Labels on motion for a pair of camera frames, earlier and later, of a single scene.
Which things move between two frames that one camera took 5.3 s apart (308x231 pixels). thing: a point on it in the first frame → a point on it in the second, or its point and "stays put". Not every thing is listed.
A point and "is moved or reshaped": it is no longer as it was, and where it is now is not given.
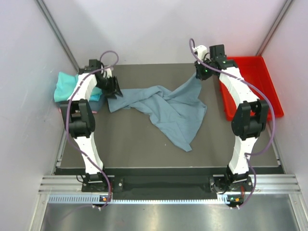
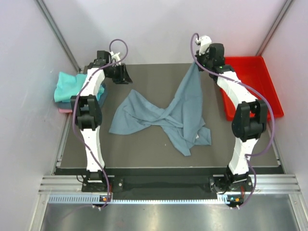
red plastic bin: (253, 69) stays put
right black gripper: (198, 65) → (198, 57)
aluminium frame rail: (280, 184) stays put
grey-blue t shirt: (180, 113) is moved or reshaped
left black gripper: (113, 89) → (123, 77)
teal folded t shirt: (64, 85) stays put
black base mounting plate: (169, 184) stays put
